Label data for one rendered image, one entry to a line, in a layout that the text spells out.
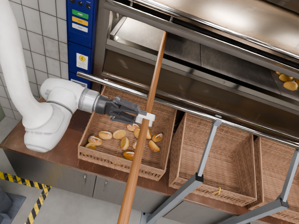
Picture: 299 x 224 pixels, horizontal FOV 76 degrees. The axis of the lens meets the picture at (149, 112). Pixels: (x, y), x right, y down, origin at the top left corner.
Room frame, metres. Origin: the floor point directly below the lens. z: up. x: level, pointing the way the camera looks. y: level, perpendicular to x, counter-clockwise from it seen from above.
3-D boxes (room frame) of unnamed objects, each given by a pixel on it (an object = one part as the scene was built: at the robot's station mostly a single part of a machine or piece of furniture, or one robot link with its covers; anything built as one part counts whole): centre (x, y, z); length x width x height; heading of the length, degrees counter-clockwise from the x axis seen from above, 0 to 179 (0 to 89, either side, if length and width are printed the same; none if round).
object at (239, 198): (0.87, -0.55, 0.72); 0.56 x 0.49 x 0.28; 98
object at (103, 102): (0.51, 0.16, 1.20); 0.09 x 0.07 x 0.08; 98
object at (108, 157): (0.81, 0.07, 0.72); 0.56 x 0.49 x 0.28; 97
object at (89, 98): (0.50, 0.23, 1.20); 0.09 x 0.06 x 0.09; 8
